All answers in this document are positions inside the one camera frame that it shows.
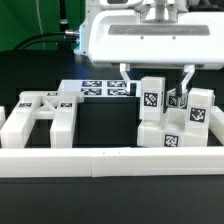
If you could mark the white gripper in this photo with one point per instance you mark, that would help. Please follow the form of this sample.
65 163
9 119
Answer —
156 33

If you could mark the white chair seat part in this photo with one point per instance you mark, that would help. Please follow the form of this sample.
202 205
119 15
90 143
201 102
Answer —
170 131

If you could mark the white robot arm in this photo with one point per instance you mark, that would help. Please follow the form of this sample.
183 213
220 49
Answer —
93 8

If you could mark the tagged white cube nut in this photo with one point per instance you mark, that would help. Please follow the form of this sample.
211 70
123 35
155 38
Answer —
175 102

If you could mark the white right fence piece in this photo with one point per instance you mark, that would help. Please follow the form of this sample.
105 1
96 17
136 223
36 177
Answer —
217 123

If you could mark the white fence piece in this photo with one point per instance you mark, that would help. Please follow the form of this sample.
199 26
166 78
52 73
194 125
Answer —
2 116
217 123

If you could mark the white left fence piece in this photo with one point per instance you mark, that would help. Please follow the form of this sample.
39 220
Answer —
2 116

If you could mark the white marker base plate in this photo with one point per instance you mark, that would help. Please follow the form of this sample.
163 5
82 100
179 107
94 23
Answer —
94 88

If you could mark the white front fence rail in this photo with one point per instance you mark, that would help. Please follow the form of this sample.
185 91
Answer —
105 162

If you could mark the white chair back frame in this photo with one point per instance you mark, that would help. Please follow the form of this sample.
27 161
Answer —
59 107

